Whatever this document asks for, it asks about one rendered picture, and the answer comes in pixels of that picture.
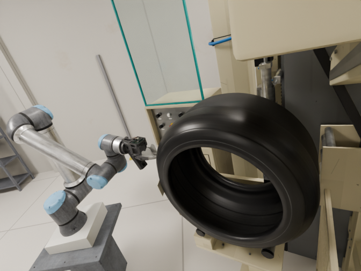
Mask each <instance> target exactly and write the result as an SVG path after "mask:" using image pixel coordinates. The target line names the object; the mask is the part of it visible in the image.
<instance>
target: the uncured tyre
mask: <svg viewBox="0 0 361 271"><path fill-rule="evenodd" d="M201 147H210V148H217V149H221V150H224V151H227V152H230V153H233V154H235V155H237V156H239V157H241V158H243V159H245V160H247V161H248V162H250V163H251V164H252V165H254V166H255V167H256V168H258V169H259V170H260V171H261V172H262V173H263V174H264V175H265V176H266V177H267V178H268V179H269V180H270V182H267V183H263V184H243V183H238V182H235V181H232V180H230V179H228V178H226V177H224V176H222V175H221V174H219V173H218V172H217V171H216V170H215V169H214V168H213V167H212V166H211V165H210V164H209V163H208V162H207V160H206V158H205V157H204V155H203V152H202V149H201ZM156 166H157V171H158V176H159V179H160V183H161V186H162V189H163V191H164V193H165V195H166V196H167V198H168V200H169V201H170V203H171V204H172V205H173V206H174V208H175V209H176V210H177V211H178V212H179V213H180V214H181V215H182V216H183V217H184V218H185V219H186V220H187V221H188V222H190V223H191V224H192V225H194V226H195V227H196V228H198V229H200V230H201V231H203V232H204V233H206V234H208V235H209V236H211V237H213V238H216V239H218V240H221V241H223V242H226V243H229V244H232V245H236V246H241V247H247V248H267V247H273V246H277V245H280V244H284V243H287V242H289V241H292V240H294V239H296V238H297V237H299V236H301V235H302V234H303V233H304V232H305V231H306V230H307V229H308V228H309V227H310V225H311V224H312V222H313V220H314V218H315V216H316V213H317V211H318V208H319V205H320V177H319V160H318V154H317V150H316V147H315V144H314V141H313V139H312V137H311V135H310V134H309V132H308V131H307V129H306V128H305V127H304V126H303V124H302V123H301V122H300V120H299V119H298V118H297V117H296V116H295V115H293V114H292V113H291V112H289V111H288V110H287V109H286V108H284V107H283V106H281V105H279V104H278V103H276V102H274V101H272V100H269V99H267V98H264V97H261V96H257V95H253V94H246V93H239V92H233V93H226V94H219V95H215V96H211V97H209V98H206V99H204V100H202V101H200V102H199V103H197V104H196V105H194V106H193V107H192V108H191V109H190V110H188V111H187V112H186V113H185V114H183V115H182V116H181V117H180V118H178V119H177V120H176V121H175V122H174V123H173V124H172V125H170V127H169V128H168V129H167V130H166V132H165V133H164V135H163V137H162V139H161V141H160V143H159V145H158V148H157V153H156Z"/></svg>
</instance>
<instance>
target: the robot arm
mask: <svg viewBox="0 0 361 271"><path fill-rule="evenodd" d="M53 118H54V117H53V114H52V112H51V111H50V110H49V109H48V108H46V107H45V106H43V105H35V106H32V107H30V108H28V109H26V110H24V111H22V112H20V113H17V114H15V115H13V116H12V117H11V118H10V119H9V121H8V123H7V125H6V132H7V134H8V136H9V138H10V139H11V140H12V141H14V142H16V143H18V144H25V145H27V146H29V147H31V148H33V149H34V150H36V151H38V152H40V153H41V154H43V155H45V156H47V157H49V158H50V159H51V160H52V162H53V164H54V165H55V166H56V168H57V170H58V171H59V173H60V174H61V176H62V177H63V179H64V183H63V185H64V187H65V189H64V190H59V191H58V192H57V191H56V192H55V193H53V194H51V195H50V196H49V197H48V198H47V199H46V200H45V202H44V210H45V211H46V213H47V214H48V215H49V216H50V217H51V218H52V219H53V221H55V222H56V223H57V225H58V226H59V230H60V233H61V234H62V236H64V237H68V236H72V235H73V234H75V233H76V232H78V231H79V230H80V229H81V228H82V227H83V226H84V225H85V223H86V221H87V218H88V217H87V215H86V213H85V212H83V211H80V210H79V209H78V208H77V206H78V205H79V204H80V202H81V201H83V200H84V199H85V198H86V197H87V195H88V194H89V193H90V192H91V191H92V190H93V188H94V189H103V188H104V187H105V186H106V185H107V184H108V182H109V181H110V180H111V179H112V178H113V177H114V176H115V174H116V173H121V172H122V171H124V170H125V169H126V168H127V160H126V158H125V156H124V155H125V154H129V155H130V157H131V158H132V160H133V161H134V162H135V164H136V165H137V167H138V168H139V170H142V169H144V167H145V166H146V165H147V163H146V161H145V160H153V159H156V153H157V150H156V147H155V145H154V144H151V146H150V147H147V141H146V138H144V137H138V136H137V137H134V138H132V139H129V138H128V137H127V136H126V137H120V136H116V135H111V134H104V135H102V136H101V137H100V138H99V140H98V147H99V148H100V149H101V150H103V151H104V152H105V154H106V157H107V160H106V161H105V162H104V163H103V164H102V165H101V166H100V165H98V164H96V163H93V162H91V161H90V160H88V159H86V158H84V157H82V156H80V155H79V154H77V153H75V152H73V151H71V150H70V149H68V148H66V147H65V145H64V143H63V141H62V140H61V138H60V136H59V134H58V133H57V131H56V129H55V127H54V125H53V123H52V120H53Z"/></svg>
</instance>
